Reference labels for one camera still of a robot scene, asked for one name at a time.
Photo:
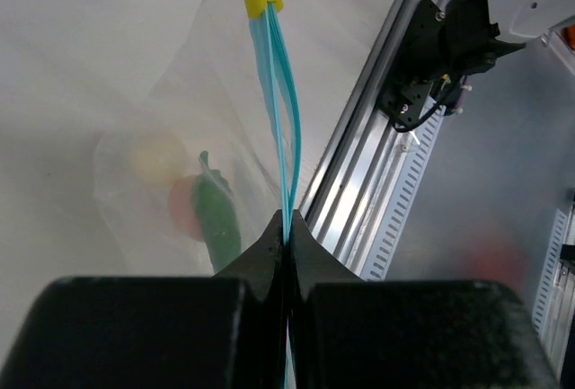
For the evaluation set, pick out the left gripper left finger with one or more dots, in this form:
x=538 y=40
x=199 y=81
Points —
x=223 y=331

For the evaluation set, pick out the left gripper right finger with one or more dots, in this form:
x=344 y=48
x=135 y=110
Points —
x=346 y=332

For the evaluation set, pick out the green cucumber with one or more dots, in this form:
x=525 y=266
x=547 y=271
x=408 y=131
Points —
x=213 y=202

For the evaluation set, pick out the brown egg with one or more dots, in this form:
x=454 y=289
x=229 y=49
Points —
x=181 y=209

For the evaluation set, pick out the clear zip top bag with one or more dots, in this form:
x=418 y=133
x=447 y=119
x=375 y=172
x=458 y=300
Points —
x=229 y=90

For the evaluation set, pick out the white egg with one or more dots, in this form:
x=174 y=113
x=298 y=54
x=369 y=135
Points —
x=158 y=158

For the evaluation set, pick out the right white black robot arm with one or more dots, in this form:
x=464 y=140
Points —
x=476 y=33

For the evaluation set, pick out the aluminium front rail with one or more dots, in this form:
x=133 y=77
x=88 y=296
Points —
x=343 y=204

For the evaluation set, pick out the white slotted cable duct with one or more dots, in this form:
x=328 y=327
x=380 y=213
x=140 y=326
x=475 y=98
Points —
x=415 y=149

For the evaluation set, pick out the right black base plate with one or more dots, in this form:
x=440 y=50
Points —
x=420 y=61

